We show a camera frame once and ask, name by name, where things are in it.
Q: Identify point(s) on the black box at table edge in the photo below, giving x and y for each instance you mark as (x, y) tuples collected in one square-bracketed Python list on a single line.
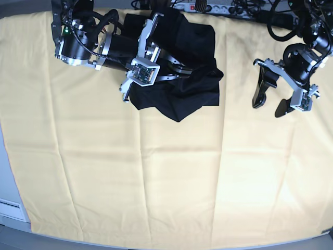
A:
[(285, 21)]

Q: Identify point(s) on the white drawer unit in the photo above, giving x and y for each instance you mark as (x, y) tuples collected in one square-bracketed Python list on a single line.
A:
[(11, 210)]

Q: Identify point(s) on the yellow table cloth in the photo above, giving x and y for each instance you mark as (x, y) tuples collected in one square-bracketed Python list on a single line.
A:
[(92, 168)]

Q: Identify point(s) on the white power strip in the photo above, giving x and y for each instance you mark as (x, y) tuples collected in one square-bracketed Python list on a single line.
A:
[(213, 7)]

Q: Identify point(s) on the dark navy T-shirt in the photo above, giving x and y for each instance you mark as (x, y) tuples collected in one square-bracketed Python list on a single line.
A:
[(189, 77)]

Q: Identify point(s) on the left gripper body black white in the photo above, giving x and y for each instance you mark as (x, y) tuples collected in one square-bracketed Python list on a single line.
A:
[(301, 99)]

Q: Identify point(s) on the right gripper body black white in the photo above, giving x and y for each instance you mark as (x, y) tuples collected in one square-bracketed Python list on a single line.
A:
[(136, 57)]

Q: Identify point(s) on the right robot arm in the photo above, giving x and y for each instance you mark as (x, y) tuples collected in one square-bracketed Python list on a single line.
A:
[(85, 37)]

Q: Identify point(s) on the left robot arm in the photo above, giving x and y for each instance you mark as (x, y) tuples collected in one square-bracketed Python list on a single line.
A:
[(300, 60)]

